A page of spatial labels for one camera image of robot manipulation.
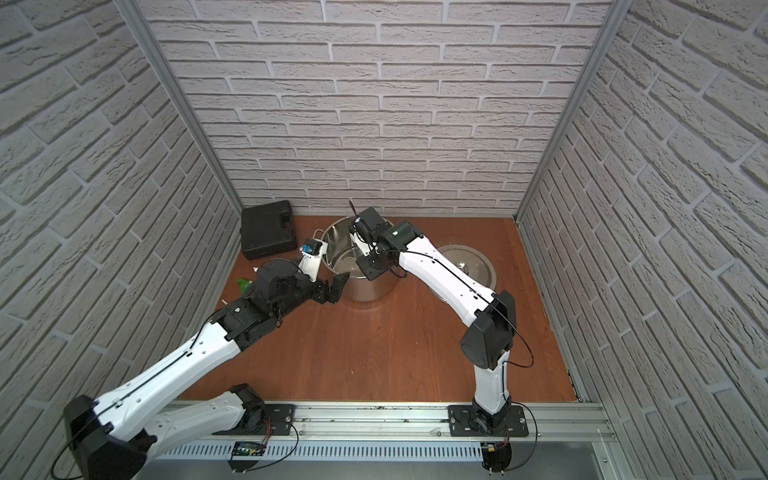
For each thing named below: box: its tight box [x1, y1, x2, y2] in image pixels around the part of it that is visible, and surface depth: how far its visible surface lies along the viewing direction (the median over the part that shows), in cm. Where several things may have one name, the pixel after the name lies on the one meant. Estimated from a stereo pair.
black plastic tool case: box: [241, 200, 298, 260], surface depth 114 cm
